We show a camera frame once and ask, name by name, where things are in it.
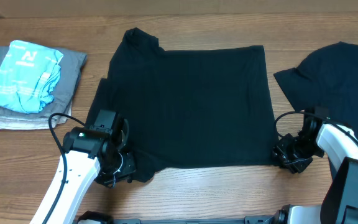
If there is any folded grey garment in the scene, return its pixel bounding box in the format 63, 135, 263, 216
0, 47, 87, 119

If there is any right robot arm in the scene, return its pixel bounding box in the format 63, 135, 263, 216
271, 124, 358, 223

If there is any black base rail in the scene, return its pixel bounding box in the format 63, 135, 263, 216
74, 210, 288, 224

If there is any folded light blue shirt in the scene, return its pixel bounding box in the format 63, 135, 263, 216
0, 40, 64, 114

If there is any folded beige garment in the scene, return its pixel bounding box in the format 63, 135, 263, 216
0, 100, 72, 130

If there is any black t-shirt white label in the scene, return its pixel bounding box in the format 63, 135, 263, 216
274, 42, 358, 139

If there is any black polo shirt Sydrogen logo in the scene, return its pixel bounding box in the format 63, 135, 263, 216
86, 28, 278, 182

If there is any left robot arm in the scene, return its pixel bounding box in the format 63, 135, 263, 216
30, 125, 136, 223

